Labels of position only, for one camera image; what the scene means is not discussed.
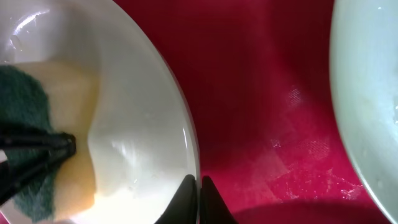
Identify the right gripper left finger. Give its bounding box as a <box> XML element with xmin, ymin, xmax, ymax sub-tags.
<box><xmin>155</xmin><ymin>174</ymin><xmax>198</xmax><ymax>224</ymax></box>

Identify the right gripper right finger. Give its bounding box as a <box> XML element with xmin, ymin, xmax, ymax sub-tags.
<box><xmin>200</xmin><ymin>175</ymin><xmax>238</xmax><ymax>224</ymax></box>

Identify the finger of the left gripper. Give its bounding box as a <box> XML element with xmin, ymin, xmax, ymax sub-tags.
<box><xmin>1</xmin><ymin>130</ymin><xmax>75</xmax><ymax>149</ymax></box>
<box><xmin>1</xmin><ymin>146</ymin><xmax>76</xmax><ymax>205</ymax></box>

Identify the green and yellow sponge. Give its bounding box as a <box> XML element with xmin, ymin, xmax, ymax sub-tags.
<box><xmin>1</xmin><ymin>62</ymin><xmax>100</xmax><ymax>223</ymax></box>

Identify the white plate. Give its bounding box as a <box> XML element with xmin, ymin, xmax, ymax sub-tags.
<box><xmin>1</xmin><ymin>0</ymin><xmax>200</xmax><ymax>223</ymax></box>

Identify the light blue plate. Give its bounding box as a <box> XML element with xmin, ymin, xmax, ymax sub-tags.
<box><xmin>330</xmin><ymin>0</ymin><xmax>397</xmax><ymax>223</ymax></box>

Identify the red plastic tray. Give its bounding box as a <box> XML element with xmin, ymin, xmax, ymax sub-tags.
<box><xmin>119</xmin><ymin>0</ymin><xmax>386</xmax><ymax>223</ymax></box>

